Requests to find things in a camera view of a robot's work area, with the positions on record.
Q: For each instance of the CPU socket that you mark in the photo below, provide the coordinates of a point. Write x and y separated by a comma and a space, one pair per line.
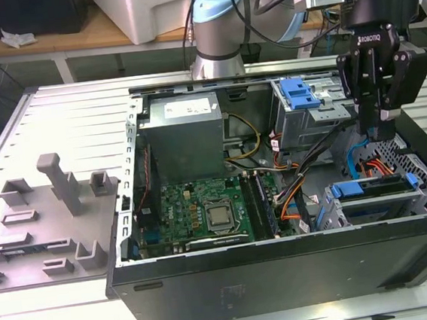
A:
206, 221

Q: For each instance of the RAM stick in rack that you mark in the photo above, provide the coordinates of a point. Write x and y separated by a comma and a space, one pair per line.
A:
16, 252

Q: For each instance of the grey parts rack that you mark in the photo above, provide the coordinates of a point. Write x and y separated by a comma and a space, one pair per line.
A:
53, 228

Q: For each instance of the black open PC case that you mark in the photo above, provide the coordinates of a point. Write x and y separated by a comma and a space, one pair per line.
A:
285, 274

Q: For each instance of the blue RAM stick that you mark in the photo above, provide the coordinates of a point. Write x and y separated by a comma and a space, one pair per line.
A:
267, 204

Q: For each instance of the wooden desk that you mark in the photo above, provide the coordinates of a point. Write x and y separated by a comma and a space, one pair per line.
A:
73, 39

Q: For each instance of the drive cage with blue latch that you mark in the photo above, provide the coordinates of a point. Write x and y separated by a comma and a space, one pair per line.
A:
308, 120

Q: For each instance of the green motherboard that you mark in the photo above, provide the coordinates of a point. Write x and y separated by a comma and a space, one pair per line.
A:
180, 205

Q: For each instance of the silver CPU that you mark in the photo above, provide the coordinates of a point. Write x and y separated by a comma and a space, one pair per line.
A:
219, 216

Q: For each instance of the white plastic box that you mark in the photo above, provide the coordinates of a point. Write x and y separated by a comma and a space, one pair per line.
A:
153, 10

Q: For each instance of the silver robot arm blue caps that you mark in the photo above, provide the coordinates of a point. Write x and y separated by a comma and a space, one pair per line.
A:
216, 35

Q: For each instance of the crumpled white paper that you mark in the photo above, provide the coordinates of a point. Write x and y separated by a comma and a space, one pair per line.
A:
16, 39

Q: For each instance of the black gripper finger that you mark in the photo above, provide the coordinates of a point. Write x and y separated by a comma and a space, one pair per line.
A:
353, 78
413, 72

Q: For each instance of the hard disk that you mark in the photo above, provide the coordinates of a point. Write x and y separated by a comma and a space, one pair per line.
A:
348, 188

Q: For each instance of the black case fan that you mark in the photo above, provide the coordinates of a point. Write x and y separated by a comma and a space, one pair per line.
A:
145, 181

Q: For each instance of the grey power supply unit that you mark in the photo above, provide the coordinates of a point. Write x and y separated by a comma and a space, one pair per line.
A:
185, 143

